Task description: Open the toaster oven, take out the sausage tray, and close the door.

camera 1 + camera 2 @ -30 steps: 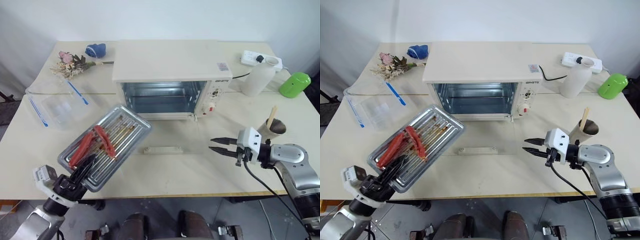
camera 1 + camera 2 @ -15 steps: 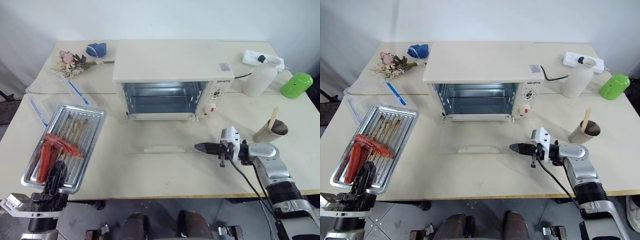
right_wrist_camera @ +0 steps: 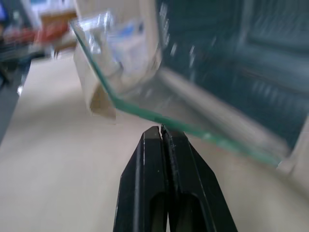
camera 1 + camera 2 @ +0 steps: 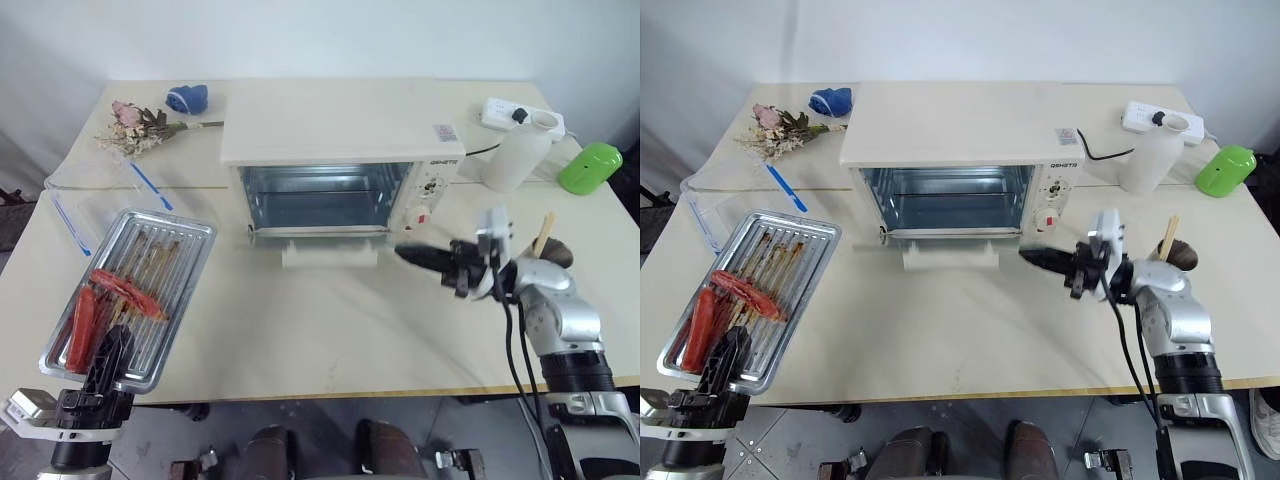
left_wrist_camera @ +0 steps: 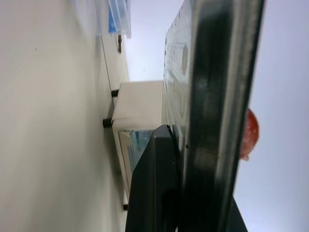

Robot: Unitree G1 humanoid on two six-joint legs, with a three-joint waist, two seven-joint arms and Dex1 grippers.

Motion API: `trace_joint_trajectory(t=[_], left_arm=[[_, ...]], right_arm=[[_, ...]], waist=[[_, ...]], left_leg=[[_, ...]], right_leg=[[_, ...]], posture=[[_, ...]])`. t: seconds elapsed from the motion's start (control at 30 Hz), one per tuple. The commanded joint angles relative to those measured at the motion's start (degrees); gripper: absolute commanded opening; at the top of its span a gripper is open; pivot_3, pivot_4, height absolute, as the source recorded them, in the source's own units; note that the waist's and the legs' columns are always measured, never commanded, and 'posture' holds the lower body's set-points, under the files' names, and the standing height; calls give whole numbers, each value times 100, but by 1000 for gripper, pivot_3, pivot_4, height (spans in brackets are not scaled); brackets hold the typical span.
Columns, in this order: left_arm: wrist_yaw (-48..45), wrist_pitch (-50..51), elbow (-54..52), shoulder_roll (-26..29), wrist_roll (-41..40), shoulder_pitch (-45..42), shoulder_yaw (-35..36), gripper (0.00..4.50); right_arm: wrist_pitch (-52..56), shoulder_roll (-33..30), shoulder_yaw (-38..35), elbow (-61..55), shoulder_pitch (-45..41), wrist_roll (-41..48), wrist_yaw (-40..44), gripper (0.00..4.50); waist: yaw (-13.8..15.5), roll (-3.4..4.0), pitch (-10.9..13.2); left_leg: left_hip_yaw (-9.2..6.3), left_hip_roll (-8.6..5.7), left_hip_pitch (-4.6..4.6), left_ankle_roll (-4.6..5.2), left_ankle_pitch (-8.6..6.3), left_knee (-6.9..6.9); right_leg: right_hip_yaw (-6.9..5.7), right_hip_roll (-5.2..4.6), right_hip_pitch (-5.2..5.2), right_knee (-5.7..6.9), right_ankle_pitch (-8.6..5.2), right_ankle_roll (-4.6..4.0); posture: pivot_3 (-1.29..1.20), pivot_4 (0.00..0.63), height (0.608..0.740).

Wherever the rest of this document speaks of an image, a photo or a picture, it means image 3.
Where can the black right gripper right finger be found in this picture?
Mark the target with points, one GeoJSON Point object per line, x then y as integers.
{"type": "Point", "coordinates": [193, 183]}

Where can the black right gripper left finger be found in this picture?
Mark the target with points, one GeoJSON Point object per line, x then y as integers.
{"type": "Point", "coordinates": [142, 183]}

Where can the glass toaster oven door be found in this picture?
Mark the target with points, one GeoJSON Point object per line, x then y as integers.
{"type": "Point", "coordinates": [135, 79]}

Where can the clear glass pane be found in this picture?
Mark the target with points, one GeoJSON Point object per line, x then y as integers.
{"type": "Point", "coordinates": [241, 60]}

